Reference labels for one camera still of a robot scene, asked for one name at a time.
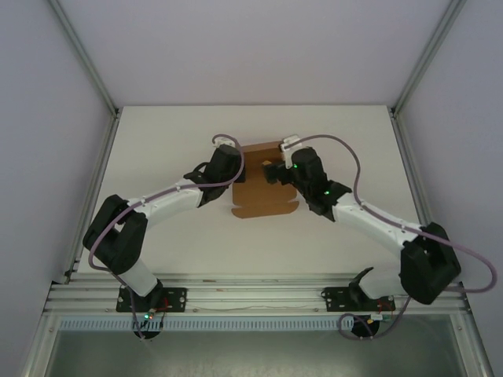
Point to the left aluminium frame post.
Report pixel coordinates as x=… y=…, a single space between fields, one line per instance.
x=84 y=55

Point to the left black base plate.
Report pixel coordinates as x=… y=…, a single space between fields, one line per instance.
x=177 y=298

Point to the right aluminium frame post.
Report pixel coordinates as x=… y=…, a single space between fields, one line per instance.
x=426 y=51

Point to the left aluminium table side rail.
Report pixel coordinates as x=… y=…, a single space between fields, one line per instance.
x=100 y=173

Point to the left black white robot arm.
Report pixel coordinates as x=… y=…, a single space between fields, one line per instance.
x=118 y=243

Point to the aluminium frame post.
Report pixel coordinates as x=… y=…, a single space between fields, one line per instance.
x=84 y=55
x=426 y=51

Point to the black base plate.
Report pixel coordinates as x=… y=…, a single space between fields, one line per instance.
x=334 y=298
x=177 y=298

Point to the brown cardboard paper box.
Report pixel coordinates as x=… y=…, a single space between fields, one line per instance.
x=259 y=196

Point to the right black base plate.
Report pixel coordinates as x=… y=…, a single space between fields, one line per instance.
x=334 y=298

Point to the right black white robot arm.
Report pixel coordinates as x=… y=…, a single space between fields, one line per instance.
x=428 y=271

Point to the right aluminium table side rail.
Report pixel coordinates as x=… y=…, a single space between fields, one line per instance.
x=408 y=165

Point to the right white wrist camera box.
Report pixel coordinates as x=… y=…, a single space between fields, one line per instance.
x=290 y=142

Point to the aluminium table side rail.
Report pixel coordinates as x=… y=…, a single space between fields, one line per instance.
x=100 y=173
x=408 y=165

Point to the grey sheet metal panel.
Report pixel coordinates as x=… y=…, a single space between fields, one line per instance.
x=251 y=353

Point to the aluminium mounting rail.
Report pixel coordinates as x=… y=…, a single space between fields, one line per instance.
x=255 y=294

